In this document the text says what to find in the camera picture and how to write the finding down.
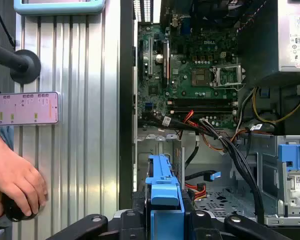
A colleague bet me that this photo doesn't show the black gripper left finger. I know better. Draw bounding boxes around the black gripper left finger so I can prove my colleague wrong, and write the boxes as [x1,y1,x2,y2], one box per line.
[46,191,150,240]

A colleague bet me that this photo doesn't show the black pendant cable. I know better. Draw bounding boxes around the black pendant cable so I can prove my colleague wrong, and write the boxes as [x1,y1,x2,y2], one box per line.
[0,0,17,48]

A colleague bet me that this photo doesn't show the hard disk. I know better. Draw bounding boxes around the hard disk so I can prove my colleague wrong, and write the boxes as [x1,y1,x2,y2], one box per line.
[144,153,187,240]

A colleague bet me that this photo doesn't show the grey power supply unit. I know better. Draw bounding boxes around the grey power supply unit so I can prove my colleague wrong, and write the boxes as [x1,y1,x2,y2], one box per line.
[277,0,300,73]

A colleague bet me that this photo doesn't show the metal socket cover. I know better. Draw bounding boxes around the metal socket cover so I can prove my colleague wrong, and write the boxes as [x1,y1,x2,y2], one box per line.
[211,64,245,90]

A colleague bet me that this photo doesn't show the green Dell motherboard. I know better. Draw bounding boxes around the green Dell motherboard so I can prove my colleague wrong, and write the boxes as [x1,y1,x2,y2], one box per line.
[137,22,241,130]

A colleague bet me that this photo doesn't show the pale blue teach pendant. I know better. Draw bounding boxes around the pale blue teach pendant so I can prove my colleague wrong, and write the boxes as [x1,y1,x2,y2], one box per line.
[13,0,107,15]

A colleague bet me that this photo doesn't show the yellow power supply wires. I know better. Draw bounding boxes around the yellow power supply wires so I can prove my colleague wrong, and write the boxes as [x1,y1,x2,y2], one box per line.
[253,86,300,124]

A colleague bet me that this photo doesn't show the person's bare hand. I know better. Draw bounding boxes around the person's bare hand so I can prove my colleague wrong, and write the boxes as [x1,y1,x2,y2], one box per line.
[0,122,50,218]

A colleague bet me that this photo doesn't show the metal optical drive bay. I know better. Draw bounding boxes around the metal optical drive bay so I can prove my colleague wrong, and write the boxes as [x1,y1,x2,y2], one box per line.
[256,135,300,226]

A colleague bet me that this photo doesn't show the blue empty drive carrier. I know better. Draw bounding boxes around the blue empty drive carrier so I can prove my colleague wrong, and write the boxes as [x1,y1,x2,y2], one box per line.
[277,143,300,171]

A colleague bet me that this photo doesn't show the metal disk bay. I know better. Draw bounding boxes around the metal disk bay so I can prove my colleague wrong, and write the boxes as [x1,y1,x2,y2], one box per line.
[136,133,186,194]

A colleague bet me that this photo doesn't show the red yellow power wire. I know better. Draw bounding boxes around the red yellow power wire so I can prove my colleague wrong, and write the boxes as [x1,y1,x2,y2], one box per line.
[185,182,207,201]

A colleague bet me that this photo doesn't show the black open PC case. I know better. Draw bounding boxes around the black open PC case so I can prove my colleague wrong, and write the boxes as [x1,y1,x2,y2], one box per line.
[118,0,300,227]

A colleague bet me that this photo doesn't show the person's blue jeans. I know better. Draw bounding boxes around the person's blue jeans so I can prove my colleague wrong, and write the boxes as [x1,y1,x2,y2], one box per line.
[0,125,15,152]

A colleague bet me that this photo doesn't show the black wire blue connector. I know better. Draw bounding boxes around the black wire blue connector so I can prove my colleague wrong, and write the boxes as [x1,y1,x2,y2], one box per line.
[184,169,223,183]

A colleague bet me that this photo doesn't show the orange wires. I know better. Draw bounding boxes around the orange wires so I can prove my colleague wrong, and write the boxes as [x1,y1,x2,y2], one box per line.
[183,109,200,127]

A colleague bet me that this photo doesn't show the CPU socket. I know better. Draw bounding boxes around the CPU socket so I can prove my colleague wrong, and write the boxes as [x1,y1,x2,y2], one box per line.
[190,68,212,87]

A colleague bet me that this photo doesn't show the smartphone with lit screen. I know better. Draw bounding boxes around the smartphone with lit screen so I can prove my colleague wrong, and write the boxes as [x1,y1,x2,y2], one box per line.
[0,91,60,127]

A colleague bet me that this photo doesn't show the small round black tool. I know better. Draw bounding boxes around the small round black tool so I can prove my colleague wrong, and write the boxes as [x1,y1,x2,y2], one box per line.
[1,193,48,223]

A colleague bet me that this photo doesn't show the black wire bundle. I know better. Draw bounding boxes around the black wire bundle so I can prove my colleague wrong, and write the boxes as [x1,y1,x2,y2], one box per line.
[139,112,265,224]

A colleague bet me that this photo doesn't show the black RAM slot bank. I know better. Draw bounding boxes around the black RAM slot bank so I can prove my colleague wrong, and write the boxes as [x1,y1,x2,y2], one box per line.
[168,97,239,115]

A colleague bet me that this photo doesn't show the black pole with round foot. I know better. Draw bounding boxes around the black pole with round foot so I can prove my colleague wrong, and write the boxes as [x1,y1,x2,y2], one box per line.
[0,41,42,85]

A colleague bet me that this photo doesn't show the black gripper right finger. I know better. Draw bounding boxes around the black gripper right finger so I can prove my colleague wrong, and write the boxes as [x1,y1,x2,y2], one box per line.
[183,190,293,240]

